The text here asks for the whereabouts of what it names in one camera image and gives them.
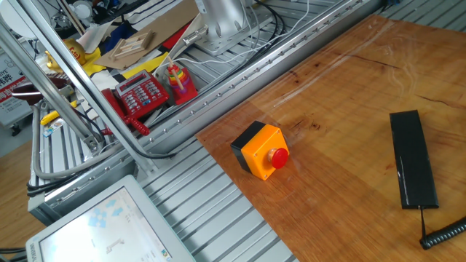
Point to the golden piggy bank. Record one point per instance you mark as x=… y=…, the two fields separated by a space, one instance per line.
x=74 y=51

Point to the yellow paper sheet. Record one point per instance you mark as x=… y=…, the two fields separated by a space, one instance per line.
x=145 y=65

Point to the dark maroon bowl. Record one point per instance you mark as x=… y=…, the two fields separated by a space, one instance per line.
x=32 y=91

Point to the white touchscreen teach pendant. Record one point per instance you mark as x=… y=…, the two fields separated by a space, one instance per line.
x=109 y=225

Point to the black telephone handset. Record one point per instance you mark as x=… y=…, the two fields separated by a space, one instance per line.
x=413 y=160

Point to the dark blue cloth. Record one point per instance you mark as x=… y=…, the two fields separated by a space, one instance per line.
x=116 y=34

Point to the red toy telephone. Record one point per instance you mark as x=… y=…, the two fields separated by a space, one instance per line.
x=142 y=94

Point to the orange emergency stop button box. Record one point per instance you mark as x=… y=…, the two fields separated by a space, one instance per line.
x=260 y=153

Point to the long aluminium frame post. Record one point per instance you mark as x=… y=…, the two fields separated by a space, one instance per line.
x=85 y=87

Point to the brown cardboard sheet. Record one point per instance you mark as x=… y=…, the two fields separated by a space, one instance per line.
x=164 y=29

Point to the silver robot mounting plate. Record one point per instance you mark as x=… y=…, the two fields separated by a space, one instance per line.
x=218 y=45

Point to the short aluminium frame strut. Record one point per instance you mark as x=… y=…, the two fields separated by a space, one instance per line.
x=43 y=84

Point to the small wooden rack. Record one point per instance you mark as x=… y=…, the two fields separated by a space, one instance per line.
x=131 y=45

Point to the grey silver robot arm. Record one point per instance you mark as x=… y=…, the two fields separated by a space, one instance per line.
x=222 y=14

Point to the small printed packet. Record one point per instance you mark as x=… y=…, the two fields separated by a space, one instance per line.
x=54 y=127

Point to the red telephone handset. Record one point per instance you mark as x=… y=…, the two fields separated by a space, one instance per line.
x=111 y=100

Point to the white sign with red banner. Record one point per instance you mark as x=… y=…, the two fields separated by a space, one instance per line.
x=11 y=109

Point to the bolted aluminium table rail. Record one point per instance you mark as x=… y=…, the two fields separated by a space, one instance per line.
x=218 y=105

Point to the red sheet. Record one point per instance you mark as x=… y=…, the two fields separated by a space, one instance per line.
x=176 y=38

